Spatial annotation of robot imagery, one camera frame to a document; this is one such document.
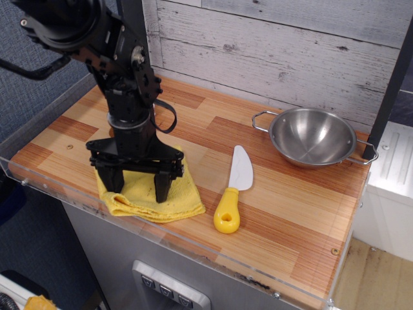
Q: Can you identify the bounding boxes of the silver dispenser button panel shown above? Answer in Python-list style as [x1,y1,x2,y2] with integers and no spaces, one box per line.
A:
[132,260,211,309]

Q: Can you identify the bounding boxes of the grey toy fridge cabinet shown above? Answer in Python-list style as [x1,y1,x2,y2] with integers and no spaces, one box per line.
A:
[62,202,314,310]

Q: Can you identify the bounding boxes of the black left frame post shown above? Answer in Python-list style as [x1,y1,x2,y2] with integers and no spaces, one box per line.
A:
[116,0,150,65]

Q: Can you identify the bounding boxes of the yellow handled toy knife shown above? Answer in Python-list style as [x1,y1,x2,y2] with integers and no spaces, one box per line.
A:
[214,145,254,234]

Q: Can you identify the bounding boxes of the clear acrylic guard rail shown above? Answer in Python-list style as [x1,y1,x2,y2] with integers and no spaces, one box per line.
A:
[1,76,368,309]

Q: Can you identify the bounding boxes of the yellow object bottom left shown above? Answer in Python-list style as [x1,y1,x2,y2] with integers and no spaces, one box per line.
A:
[23,295,57,310]

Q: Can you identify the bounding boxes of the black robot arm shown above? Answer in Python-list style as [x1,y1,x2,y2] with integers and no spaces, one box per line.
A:
[15,1,184,203]

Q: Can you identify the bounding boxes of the yellow cloth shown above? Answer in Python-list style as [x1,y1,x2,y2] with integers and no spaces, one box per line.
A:
[95,160,206,223]

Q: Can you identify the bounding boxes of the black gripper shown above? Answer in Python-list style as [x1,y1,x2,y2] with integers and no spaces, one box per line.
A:
[86,125,184,203]

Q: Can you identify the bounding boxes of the black right frame post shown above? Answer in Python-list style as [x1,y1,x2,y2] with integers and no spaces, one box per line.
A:
[361,0,413,161]

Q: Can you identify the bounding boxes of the black frame post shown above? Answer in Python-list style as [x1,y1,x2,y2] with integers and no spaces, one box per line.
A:
[116,0,150,65]
[361,0,413,161]

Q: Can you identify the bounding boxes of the stainless steel wok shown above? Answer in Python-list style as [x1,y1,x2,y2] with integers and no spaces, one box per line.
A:
[252,108,379,169]

